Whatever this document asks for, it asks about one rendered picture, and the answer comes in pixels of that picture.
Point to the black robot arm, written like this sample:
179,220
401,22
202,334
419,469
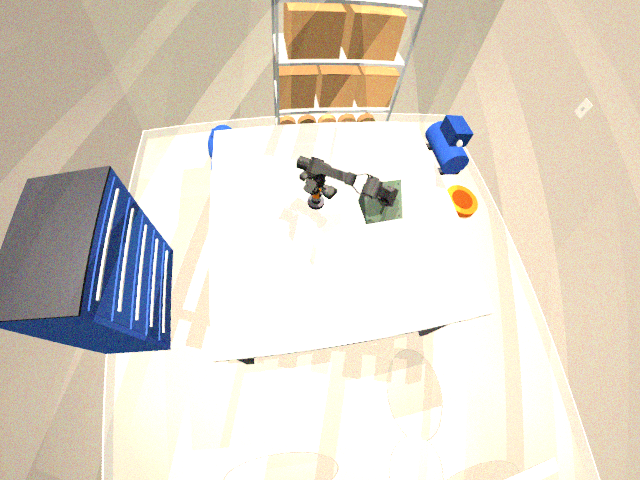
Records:
373,187

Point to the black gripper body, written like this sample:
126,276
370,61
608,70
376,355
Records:
328,191

